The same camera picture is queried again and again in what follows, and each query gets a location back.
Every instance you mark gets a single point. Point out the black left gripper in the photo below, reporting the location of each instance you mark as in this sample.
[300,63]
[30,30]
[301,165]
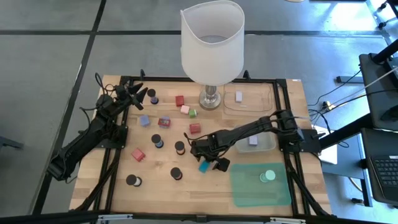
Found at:
[124,96]

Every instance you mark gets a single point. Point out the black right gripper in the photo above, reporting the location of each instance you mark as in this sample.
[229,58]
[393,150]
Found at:
[206,146]

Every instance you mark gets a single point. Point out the teal cube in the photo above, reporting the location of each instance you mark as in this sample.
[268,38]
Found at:
[204,167]

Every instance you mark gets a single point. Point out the dark blue sand hourglass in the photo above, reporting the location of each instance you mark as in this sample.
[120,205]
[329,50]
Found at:
[151,92]

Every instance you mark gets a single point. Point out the periwinkle blue block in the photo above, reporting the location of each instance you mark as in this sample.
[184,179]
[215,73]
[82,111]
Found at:
[144,120]
[165,117]

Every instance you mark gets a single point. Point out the orange sand hourglass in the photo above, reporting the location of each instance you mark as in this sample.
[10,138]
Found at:
[179,145]

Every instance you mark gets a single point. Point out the red block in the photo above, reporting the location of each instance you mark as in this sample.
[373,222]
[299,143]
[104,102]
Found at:
[163,123]
[179,100]
[195,128]

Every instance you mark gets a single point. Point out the lavender block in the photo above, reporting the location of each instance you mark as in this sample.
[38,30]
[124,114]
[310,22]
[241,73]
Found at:
[253,140]

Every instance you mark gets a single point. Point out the pink block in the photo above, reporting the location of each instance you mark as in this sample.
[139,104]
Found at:
[185,109]

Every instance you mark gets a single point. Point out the light blue sand hourglass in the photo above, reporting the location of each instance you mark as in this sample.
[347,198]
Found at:
[156,138]

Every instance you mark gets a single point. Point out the green block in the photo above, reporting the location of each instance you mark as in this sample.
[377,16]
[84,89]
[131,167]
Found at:
[192,114]

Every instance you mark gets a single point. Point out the red digital clock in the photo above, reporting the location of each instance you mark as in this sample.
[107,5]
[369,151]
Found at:
[137,154]

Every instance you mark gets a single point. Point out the small white box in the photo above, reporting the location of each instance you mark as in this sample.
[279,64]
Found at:
[238,96]

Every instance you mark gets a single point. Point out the white sand hourglass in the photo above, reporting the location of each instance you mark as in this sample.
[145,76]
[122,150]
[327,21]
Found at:
[131,179]

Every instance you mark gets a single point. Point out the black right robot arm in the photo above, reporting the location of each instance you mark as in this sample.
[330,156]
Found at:
[248,128]

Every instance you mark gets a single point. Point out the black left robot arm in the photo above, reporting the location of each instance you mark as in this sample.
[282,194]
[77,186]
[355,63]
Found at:
[93,130]

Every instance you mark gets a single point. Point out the black office chair base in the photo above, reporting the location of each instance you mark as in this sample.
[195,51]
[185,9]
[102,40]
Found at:
[394,11]

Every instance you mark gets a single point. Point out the teal translucent plastic bin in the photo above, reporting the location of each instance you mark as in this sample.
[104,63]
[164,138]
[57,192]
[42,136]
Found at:
[248,193]

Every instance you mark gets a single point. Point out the light gray plastic bin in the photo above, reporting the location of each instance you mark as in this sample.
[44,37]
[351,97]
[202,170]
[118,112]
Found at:
[267,146]

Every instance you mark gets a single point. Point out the table lamp white shade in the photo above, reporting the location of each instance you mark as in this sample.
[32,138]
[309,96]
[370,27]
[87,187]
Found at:
[211,56]

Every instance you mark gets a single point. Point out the clear plastic tray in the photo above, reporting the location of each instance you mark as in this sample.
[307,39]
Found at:
[258,93]

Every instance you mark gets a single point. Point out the white paper sheet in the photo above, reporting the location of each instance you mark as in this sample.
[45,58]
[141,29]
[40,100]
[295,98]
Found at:
[329,155]

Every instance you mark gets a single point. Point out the floor power plug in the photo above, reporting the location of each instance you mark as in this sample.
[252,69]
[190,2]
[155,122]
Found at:
[328,105]

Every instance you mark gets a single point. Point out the dark gray furniture foot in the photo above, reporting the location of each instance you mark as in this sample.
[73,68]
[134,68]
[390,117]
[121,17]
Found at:
[9,143]

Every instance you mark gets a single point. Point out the black diagonal rig strut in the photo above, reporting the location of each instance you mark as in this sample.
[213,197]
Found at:
[348,132]

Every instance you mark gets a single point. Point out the black front crossbar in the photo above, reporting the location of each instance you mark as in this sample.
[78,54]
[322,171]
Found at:
[46,217]

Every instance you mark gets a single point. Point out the gray desk foot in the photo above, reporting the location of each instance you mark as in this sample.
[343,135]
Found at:
[348,79]

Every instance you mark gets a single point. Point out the black laptop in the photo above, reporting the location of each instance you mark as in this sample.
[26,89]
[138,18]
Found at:
[385,171]

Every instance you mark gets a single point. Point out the black side desk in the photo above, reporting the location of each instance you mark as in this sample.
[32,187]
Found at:
[373,93]

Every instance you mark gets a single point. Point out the black computer mouse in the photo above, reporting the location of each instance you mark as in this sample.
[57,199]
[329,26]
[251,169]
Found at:
[390,114]

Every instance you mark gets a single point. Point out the black aluminium table frame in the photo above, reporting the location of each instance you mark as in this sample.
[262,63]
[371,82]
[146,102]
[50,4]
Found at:
[161,79]

